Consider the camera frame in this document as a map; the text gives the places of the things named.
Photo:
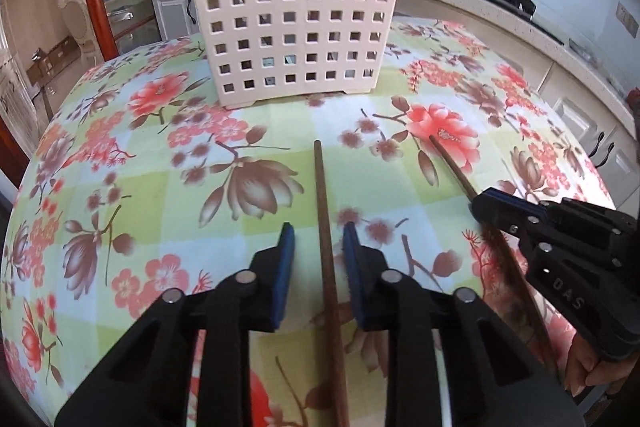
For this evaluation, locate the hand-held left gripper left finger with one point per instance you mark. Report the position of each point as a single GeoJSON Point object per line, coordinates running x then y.
{"type": "Point", "coordinates": [281, 277]}

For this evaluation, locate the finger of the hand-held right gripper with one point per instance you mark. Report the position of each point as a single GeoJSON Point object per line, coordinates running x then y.
{"type": "Point", "coordinates": [585, 302]}
{"type": "Point", "coordinates": [575, 227]}

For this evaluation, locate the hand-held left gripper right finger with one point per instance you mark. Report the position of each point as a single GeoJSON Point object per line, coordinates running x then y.
{"type": "Point", "coordinates": [357, 277]}

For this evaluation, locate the brown wooden chopstick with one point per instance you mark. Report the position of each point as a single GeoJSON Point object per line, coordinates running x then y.
{"type": "Point", "coordinates": [325, 217]}
{"type": "Point", "coordinates": [452, 164]}

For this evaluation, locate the beige perforated plastic utensil basket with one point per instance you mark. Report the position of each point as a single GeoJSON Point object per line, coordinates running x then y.
{"type": "Point", "coordinates": [290, 17]}

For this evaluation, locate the person's right hand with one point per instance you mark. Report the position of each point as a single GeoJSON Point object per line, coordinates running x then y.
{"type": "Point", "coordinates": [590, 372]}

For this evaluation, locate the white counter base cabinets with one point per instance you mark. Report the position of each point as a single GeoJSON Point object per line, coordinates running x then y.
{"type": "Point", "coordinates": [585, 122]}

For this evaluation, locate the floral checked tablecloth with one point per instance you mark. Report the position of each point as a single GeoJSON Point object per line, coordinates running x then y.
{"type": "Point", "coordinates": [150, 187]}

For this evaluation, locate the white double-door cabinet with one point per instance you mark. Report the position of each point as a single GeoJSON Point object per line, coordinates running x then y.
{"type": "Point", "coordinates": [172, 9]}

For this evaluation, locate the cardboard boxes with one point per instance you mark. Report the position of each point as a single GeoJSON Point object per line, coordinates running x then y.
{"type": "Point", "coordinates": [50, 59]}

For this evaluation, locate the ornate cream chair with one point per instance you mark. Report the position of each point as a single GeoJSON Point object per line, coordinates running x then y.
{"type": "Point", "coordinates": [80, 24]}

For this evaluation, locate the grey wall outlet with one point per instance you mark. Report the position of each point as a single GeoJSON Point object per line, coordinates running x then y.
{"type": "Point", "coordinates": [626, 18]}

